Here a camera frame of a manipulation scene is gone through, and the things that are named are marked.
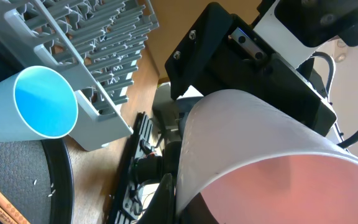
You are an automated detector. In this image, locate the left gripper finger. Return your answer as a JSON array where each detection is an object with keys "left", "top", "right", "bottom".
[{"left": 137, "top": 174, "right": 175, "bottom": 224}]

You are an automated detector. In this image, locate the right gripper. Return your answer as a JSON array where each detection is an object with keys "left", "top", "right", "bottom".
[{"left": 165, "top": 2, "right": 337, "bottom": 136}]

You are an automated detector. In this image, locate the pink cup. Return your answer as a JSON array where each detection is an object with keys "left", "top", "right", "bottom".
[{"left": 175, "top": 90, "right": 358, "bottom": 223}]

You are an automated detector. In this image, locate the blue cup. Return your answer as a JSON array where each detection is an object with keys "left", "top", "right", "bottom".
[{"left": 0, "top": 66, "right": 78, "bottom": 142}]

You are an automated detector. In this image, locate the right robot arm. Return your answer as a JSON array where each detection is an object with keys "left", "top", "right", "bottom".
[{"left": 111, "top": 0, "right": 337, "bottom": 223}]

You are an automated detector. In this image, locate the grey dishwasher rack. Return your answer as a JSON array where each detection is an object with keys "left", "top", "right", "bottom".
[{"left": 0, "top": 0, "right": 158, "bottom": 151}]

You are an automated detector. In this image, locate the round black serving tray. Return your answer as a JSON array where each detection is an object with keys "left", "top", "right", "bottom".
[{"left": 0, "top": 139, "right": 74, "bottom": 224}]

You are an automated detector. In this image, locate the wooden chopstick left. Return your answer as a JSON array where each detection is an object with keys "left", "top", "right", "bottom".
[{"left": 0, "top": 192, "right": 30, "bottom": 224}]

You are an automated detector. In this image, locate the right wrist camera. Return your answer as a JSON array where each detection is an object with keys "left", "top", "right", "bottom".
[{"left": 253, "top": 0, "right": 358, "bottom": 68}]

